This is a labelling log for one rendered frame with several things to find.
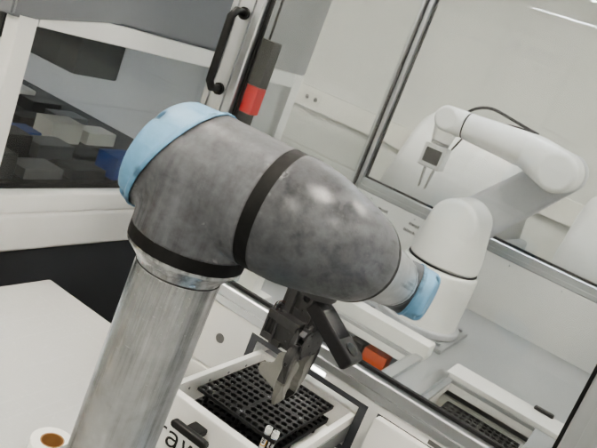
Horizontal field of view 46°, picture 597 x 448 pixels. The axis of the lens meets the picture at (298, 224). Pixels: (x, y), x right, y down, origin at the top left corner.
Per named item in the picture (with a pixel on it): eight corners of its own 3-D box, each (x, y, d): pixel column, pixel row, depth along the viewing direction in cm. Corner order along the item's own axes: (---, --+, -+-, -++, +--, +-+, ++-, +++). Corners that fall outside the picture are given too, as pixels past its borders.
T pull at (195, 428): (202, 452, 108) (206, 444, 108) (169, 425, 112) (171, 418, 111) (217, 444, 112) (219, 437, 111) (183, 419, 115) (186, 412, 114)
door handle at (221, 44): (208, 93, 145) (237, 4, 140) (198, 89, 146) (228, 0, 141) (221, 96, 149) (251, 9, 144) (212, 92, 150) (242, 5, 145)
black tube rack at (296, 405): (261, 473, 119) (274, 441, 118) (187, 416, 127) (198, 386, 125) (322, 433, 139) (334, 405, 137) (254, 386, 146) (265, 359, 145)
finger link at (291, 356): (284, 377, 116) (306, 331, 115) (292, 382, 116) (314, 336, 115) (271, 380, 112) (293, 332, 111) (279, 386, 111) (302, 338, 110)
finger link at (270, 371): (252, 388, 119) (275, 340, 118) (280, 408, 116) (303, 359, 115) (242, 391, 116) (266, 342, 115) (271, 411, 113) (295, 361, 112)
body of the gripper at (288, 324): (281, 331, 122) (306, 269, 119) (320, 356, 118) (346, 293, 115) (257, 339, 115) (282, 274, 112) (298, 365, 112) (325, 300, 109)
